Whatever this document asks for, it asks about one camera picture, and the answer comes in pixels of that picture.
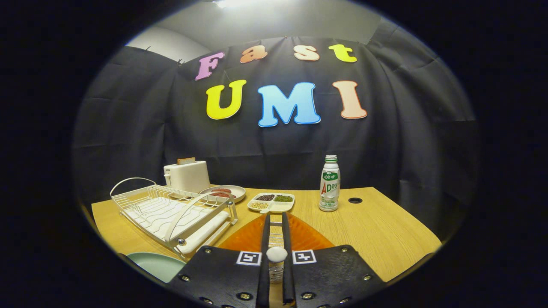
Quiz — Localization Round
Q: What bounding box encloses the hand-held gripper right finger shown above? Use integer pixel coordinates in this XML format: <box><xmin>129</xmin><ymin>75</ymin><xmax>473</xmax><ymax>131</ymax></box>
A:
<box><xmin>281</xmin><ymin>212</ymin><xmax>386</xmax><ymax>308</ymax></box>

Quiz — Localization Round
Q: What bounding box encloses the pale green plate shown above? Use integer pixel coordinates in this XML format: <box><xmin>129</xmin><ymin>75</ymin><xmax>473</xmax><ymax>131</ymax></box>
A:
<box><xmin>127</xmin><ymin>252</ymin><xmax>187</xmax><ymax>284</ymax></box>

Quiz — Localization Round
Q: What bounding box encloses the small beige sausage plate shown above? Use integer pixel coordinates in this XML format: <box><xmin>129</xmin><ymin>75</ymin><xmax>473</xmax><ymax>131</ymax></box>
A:
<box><xmin>200</xmin><ymin>185</ymin><xmax>247</xmax><ymax>204</ymax></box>

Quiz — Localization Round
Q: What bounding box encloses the white toaster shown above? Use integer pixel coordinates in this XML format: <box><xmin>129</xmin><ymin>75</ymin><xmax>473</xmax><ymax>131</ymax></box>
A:
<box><xmin>164</xmin><ymin>160</ymin><xmax>211</xmax><ymax>194</ymax></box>

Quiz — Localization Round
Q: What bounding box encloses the black backdrop cloth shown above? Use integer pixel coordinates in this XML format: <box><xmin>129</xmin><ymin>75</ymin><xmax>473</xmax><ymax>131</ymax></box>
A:
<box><xmin>72</xmin><ymin>17</ymin><xmax>479</xmax><ymax>240</ymax></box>

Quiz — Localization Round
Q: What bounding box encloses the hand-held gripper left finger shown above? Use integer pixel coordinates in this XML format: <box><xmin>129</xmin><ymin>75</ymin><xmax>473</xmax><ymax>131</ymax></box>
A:
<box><xmin>169</xmin><ymin>213</ymin><xmax>271</xmax><ymax>308</ymax></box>

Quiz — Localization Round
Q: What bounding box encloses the white divided dish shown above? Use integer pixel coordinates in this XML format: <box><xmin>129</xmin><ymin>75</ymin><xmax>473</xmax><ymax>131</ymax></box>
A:
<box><xmin>247</xmin><ymin>192</ymin><xmax>295</xmax><ymax>214</ymax></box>

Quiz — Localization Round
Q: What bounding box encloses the white drain tray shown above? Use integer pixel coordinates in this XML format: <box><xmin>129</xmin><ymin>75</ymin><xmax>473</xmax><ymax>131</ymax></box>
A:
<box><xmin>124</xmin><ymin>197</ymin><xmax>229</xmax><ymax>255</ymax></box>

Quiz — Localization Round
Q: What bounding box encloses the white green-label drink bottle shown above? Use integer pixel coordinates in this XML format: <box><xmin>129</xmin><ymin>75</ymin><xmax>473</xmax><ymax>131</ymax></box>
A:
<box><xmin>319</xmin><ymin>155</ymin><xmax>341</xmax><ymax>212</ymax></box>

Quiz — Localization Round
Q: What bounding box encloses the white wire dish rack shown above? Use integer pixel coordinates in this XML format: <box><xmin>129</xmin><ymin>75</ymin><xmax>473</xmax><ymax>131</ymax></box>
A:
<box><xmin>110</xmin><ymin>177</ymin><xmax>238</xmax><ymax>261</ymax></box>

